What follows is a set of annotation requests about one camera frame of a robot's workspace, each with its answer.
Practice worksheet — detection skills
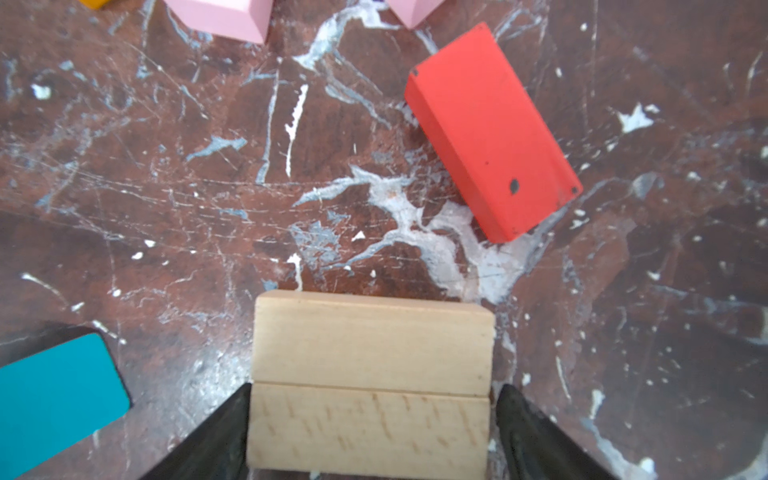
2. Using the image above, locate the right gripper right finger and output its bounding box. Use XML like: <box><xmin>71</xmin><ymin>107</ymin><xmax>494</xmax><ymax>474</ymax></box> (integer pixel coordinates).
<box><xmin>496</xmin><ymin>384</ymin><xmax>616</xmax><ymax>480</ymax></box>

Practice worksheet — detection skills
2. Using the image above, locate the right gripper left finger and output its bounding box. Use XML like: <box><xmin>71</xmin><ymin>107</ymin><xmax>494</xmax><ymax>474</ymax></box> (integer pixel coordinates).
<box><xmin>142</xmin><ymin>383</ymin><xmax>252</xmax><ymax>480</ymax></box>

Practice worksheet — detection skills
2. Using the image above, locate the natural wood block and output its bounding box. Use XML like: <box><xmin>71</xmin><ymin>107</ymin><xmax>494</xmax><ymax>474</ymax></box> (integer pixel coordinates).
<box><xmin>251</xmin><ymin>290</ymin><xmax>495</xmax><ymax>397</ymax></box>
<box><xmin>246</xmin><ymin>384</ymin><xmax>490</xmax><ymax>479</ymax></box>

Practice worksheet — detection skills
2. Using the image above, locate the red rectangular block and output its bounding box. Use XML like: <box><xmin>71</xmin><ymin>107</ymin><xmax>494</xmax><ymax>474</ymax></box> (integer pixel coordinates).
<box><xmin>405</xmin><ymin>23</ymin><xmax>583</xmax><ymax>243</ymax></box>

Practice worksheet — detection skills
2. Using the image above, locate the teal wedge block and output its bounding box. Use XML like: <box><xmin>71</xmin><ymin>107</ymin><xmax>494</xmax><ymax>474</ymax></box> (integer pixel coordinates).
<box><xmin>1</xmin><ymin>333</ymin><xmax>131</xmax><ymax>479</ymax></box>

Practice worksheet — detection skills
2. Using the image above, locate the pink block middle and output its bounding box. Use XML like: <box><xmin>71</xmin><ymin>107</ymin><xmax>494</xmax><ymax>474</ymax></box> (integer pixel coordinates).
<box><xmin>166</xmin><ymin>0</ymin><xmax>274</xmax><ymax>45</ymax></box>

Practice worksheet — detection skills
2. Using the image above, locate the pink block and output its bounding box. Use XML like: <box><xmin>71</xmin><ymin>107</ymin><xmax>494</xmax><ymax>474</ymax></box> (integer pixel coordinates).
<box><xmin>385</xmin><ymin>0</ymin><xmax>444</xmax><ymax>29</ymax></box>
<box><xmin>166</xmin><ymin>0</ymin><xmax>274</xmax><ymax>45</ymax></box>

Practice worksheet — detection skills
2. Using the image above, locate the pink block right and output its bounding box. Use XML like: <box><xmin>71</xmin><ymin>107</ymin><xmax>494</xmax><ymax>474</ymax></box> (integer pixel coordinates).
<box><xmin>385</xmin><ymin>0</ymin><xmax>444</xmax><ymax>29</ymax></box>

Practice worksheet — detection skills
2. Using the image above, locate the orange rectangular block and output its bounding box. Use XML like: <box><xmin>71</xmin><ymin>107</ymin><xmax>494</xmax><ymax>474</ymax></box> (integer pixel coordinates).
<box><xmin>79</xmin><ymin>0</ymin><xmax>110</xmax><ymax>10</ymax></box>

